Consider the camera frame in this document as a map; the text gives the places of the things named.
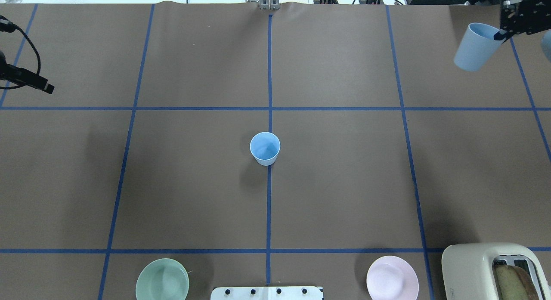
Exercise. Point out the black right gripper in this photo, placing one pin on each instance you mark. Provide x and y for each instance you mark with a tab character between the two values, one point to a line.
521	19

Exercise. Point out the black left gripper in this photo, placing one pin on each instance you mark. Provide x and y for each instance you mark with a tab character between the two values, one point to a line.
30	78

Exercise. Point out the light blue cup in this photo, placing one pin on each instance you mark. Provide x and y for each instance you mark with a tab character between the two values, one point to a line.
476	47
265	148

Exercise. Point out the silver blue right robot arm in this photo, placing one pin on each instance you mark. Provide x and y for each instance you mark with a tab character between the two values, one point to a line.
545	42

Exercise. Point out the cream toaster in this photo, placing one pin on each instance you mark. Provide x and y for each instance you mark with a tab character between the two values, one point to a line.
493	271

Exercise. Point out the green bowl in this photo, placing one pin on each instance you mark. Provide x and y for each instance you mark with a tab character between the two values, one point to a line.
163	279

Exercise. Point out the toast slice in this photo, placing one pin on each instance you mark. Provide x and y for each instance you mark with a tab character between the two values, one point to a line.
514	283

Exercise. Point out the pink bowl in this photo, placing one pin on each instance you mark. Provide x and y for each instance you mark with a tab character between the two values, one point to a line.
392	278

